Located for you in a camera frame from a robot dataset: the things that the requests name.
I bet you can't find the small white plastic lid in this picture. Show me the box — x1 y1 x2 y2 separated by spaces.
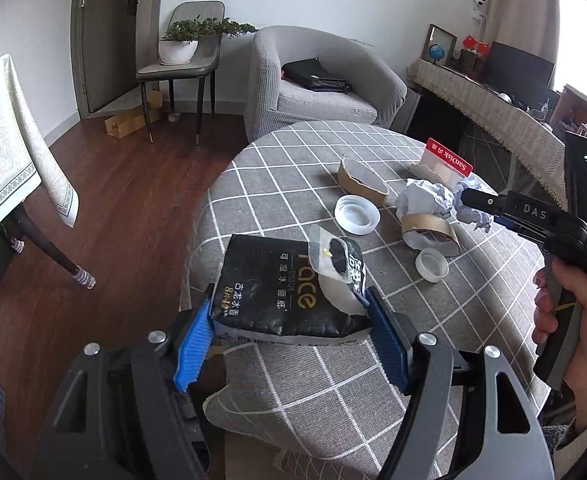
415 248 450 284

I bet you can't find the black bag on armchair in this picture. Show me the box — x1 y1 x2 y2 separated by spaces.
281 58 352 93

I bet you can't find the grey door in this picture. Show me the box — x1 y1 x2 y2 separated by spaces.
71 0 138 118

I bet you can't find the white paper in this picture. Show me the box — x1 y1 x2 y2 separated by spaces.
395 174 497 232

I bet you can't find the white patterned dining tablecloth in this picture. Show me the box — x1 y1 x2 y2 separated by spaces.
0 54 80 228

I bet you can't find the grey checked round tablecloth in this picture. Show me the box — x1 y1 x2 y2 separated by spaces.
180 122 548 479

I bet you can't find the grey dining chair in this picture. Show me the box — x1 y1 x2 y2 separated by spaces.
136 0 226 146

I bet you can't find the red white sandisk package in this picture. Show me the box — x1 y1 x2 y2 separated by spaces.
411 138 473 191

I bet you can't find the black tissue pack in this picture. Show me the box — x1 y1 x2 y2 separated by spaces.
210 228 371 346

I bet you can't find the large white plastic lid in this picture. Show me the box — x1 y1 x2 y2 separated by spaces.
333 195 380 236

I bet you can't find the torn cardboard tape ring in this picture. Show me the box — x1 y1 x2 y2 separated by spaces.
335 156 391 208

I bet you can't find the cardboard tape roll core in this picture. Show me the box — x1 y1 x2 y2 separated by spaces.
401 214 461 258

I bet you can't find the grey armchair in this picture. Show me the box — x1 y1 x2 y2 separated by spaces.
244 26 407 142

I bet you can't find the black monitor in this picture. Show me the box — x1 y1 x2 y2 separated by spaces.
480 41 555 108

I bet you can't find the cardboard box on floor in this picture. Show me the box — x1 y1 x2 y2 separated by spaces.
104 90 164 139

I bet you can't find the black dining table leg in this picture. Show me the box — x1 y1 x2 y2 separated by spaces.
9 204 96 290

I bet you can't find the beige sideboard cloth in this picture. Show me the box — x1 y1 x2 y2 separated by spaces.
407 60 567 207

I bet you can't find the right hand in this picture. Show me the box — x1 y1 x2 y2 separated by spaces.
532 253 587 432

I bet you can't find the white potted plant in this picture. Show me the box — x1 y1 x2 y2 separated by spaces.
159 16 258 66

